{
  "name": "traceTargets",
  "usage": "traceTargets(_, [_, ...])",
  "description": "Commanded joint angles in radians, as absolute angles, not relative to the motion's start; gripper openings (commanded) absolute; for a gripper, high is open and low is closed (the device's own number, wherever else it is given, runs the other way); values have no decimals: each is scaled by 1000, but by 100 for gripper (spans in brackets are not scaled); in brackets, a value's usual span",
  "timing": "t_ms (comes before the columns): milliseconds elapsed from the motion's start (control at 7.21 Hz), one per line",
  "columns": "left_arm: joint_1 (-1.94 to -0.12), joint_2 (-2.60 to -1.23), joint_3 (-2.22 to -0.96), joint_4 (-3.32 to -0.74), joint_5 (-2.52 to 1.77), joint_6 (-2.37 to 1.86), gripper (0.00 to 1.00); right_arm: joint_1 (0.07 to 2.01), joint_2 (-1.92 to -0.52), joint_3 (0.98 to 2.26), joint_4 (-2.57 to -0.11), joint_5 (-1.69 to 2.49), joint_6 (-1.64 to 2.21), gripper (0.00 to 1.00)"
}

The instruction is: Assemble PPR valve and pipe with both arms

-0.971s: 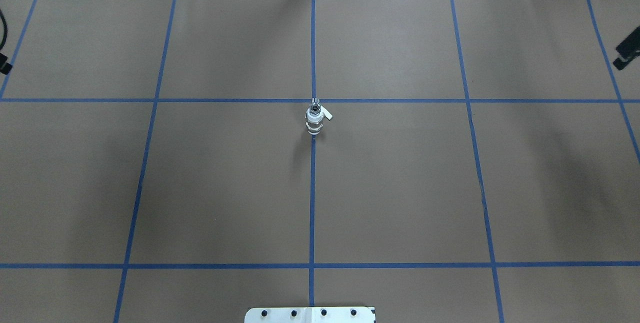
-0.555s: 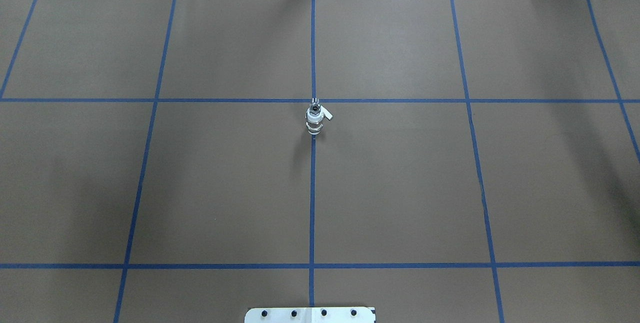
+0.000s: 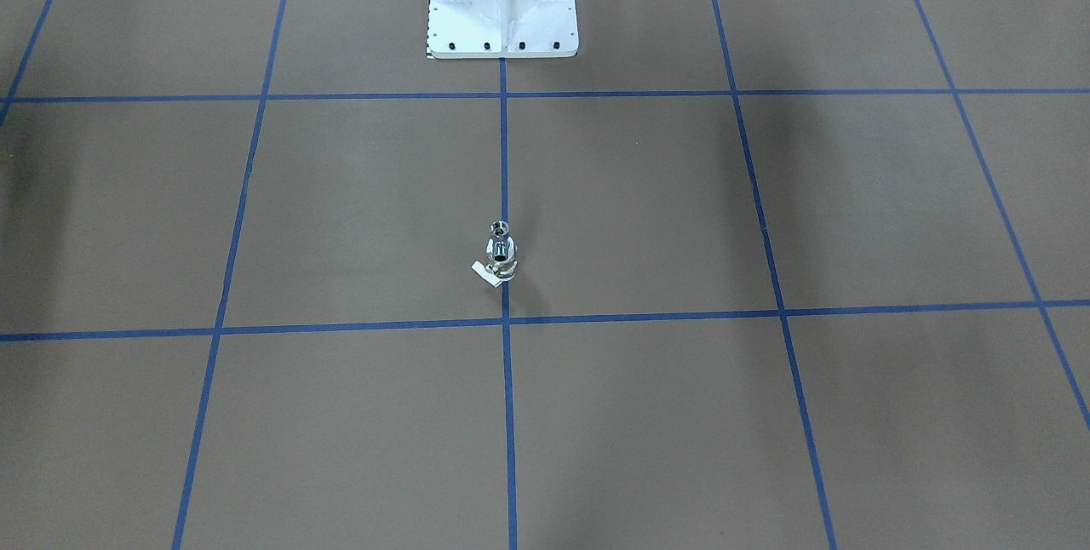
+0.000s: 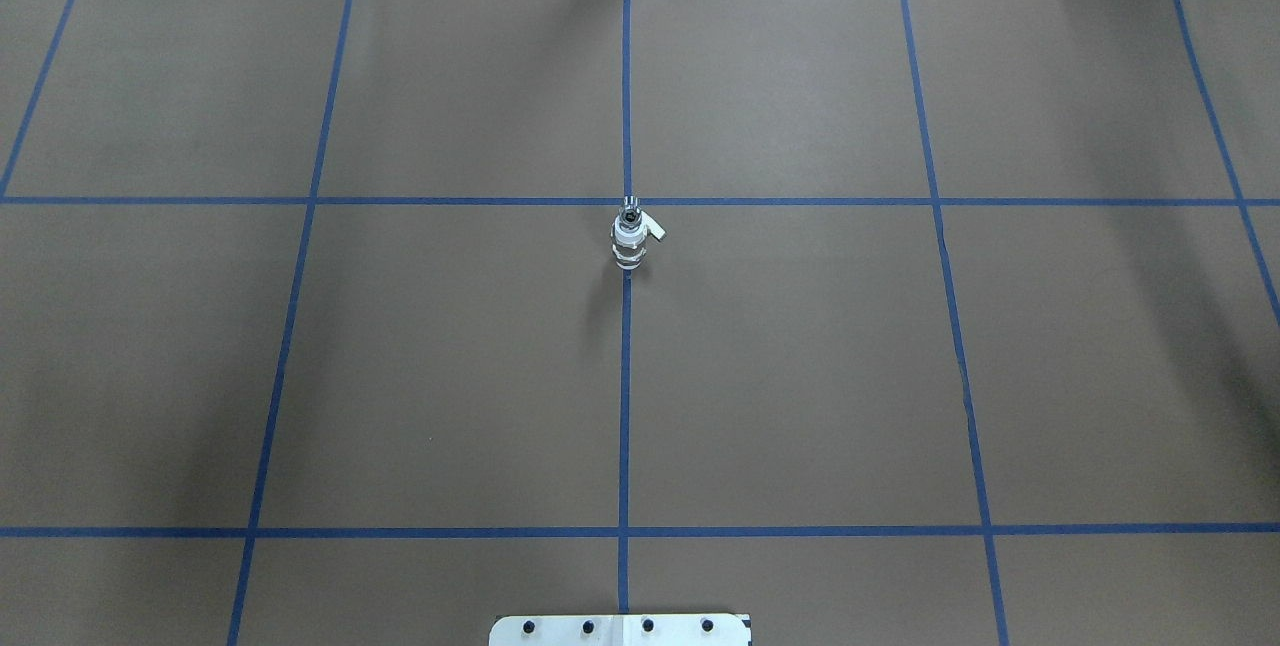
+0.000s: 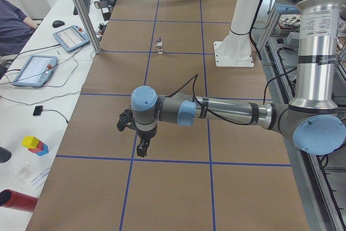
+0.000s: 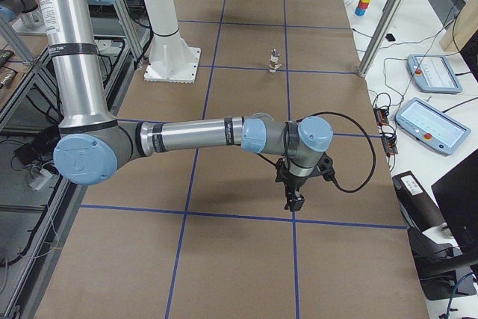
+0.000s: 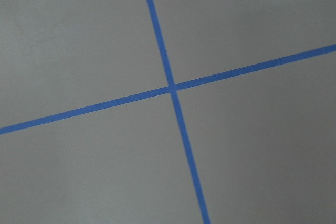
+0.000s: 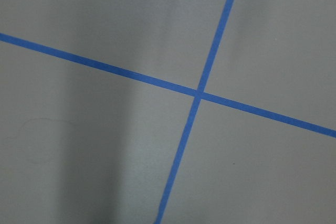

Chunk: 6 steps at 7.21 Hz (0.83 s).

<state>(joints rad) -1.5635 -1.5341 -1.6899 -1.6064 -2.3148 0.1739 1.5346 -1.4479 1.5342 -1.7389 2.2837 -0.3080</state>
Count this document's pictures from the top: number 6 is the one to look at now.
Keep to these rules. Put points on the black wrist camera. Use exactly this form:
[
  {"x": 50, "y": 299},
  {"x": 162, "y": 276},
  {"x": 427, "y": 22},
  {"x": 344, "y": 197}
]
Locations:
[{"x": 325, "y": 168}]

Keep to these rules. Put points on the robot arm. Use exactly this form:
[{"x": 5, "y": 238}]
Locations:
[{"x": 300, "y": 142}]

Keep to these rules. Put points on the small black puck device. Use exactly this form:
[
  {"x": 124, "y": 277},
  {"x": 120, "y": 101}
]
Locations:
[{"x": 390, "y": 37}]

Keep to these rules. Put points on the red wooden block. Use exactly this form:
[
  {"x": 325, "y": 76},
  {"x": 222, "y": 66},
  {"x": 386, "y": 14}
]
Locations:
[{"x": 362, "y": 5}]

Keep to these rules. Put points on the black monitor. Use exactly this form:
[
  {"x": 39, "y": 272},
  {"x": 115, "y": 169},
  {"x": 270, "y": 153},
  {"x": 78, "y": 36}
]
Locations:
[{"x": 456, "y": 195}]

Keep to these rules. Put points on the aluminium frame post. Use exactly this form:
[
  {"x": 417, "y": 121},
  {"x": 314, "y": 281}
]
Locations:
[{"x": 390, "y": 9}]

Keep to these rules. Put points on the far teach pendant tablet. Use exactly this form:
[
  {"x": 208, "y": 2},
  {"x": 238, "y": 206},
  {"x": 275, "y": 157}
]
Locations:
[{"x": 433, "y": 74}]

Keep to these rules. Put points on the teach pendant tablet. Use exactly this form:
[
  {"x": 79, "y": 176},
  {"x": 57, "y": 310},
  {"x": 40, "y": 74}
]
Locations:
[
  {"x": 431, "y": 127},
  {"x": 433, "y": 74}
]

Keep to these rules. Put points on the aluminium frame rack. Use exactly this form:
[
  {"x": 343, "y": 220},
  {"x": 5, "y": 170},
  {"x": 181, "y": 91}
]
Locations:
[{"x": 56, "y": 110}]

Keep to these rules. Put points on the blue wooden block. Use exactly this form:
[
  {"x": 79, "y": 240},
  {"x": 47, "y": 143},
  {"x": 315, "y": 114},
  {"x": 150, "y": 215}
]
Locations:
[{"x": 359, "y": 12}]

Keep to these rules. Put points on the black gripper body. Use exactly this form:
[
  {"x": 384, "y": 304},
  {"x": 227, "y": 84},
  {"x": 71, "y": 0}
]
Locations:
[{"x": 296, "y": 182}]

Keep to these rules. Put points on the near teach pendant tablet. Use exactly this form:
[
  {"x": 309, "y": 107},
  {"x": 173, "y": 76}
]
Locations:
[{"x": 431, "y": 127}]

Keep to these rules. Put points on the black box with label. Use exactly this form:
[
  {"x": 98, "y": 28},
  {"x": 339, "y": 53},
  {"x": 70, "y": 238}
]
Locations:
[{"x": 417, "y": 203}]

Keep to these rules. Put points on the chrome angle valve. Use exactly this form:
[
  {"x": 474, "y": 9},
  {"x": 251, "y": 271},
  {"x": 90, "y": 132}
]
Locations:
[{"x": 275, "y": 52}]

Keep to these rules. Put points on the brown paper table mat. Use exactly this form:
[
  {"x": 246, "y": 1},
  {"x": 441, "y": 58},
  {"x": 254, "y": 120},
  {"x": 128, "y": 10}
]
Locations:
[{"x": 204, "y": 233}]

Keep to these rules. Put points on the white PPR pipe fitting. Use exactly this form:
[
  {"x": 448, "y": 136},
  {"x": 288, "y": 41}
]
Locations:
[{"x": 274, "y": 64}]

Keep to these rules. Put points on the white camera pole with base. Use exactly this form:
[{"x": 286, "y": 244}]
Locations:
[{"x": 171, "y": 59}]

